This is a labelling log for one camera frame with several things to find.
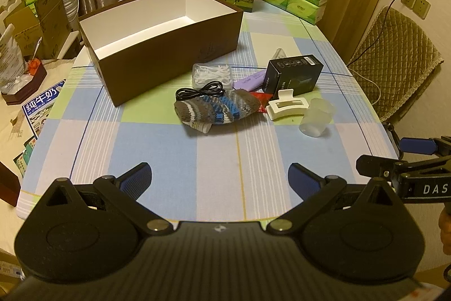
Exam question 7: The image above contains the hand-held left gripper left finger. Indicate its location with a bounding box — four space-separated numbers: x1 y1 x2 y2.
44 162 174 236

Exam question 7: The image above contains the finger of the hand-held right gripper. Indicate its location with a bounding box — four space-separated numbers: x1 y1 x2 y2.
355 154 451 182
384 123 451 159

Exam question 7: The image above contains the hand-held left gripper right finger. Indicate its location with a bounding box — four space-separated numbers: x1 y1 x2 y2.
266 162 399 236

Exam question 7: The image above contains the translucent plastic cup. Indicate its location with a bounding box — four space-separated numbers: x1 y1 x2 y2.
299 98 336 139

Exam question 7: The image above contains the white hair claw clip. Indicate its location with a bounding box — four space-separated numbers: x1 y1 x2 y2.
266 88 311 121

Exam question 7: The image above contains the red snack packet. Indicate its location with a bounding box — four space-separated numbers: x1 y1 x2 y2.
251 92 274 113

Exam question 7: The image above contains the black product box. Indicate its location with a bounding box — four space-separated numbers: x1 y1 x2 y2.
261 55 324 97

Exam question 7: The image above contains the striped knitted sock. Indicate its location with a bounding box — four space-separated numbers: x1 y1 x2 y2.
174 89 263 136

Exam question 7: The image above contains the purple cream tube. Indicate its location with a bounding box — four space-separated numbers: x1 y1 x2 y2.
233 70 266 93

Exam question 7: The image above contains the brown cardboard storage box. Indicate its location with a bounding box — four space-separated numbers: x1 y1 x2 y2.
78 0 244 107

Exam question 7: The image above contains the clear box of floss picks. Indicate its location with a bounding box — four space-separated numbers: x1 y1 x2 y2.
192 63 233 89

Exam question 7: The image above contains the person's right hand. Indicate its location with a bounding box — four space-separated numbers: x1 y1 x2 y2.
439 207 451 254

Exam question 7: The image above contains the chair with quilted cover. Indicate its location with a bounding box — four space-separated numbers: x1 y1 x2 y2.
347 5 445 124

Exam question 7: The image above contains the flattened blue milk carton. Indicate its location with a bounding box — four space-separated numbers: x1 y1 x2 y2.
13 79 67 178

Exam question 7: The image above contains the dark wooden furniture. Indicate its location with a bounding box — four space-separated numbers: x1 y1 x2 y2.
0 162 21 208

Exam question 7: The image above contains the dark brown octagonal box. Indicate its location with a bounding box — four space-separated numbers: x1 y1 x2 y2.
0 58 48 107

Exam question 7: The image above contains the clear plastic bag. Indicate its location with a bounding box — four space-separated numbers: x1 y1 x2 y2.
0 24 31 94

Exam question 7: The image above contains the brown shipping carton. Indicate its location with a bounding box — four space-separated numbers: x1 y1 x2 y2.
34 0 80 60

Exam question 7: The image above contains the stack of metal bowls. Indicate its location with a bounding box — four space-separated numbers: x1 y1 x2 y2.
61 0 80 32

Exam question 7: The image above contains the olive box with white tab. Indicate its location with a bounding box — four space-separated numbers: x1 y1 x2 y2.
0 0 42 58

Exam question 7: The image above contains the white cable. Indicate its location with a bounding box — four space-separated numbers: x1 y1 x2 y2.
347 66 383 106

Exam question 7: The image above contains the black charger cable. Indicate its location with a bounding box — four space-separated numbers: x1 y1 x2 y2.
347 0 406 66

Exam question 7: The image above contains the wall socket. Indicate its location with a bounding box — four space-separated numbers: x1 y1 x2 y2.
410 0 431 20

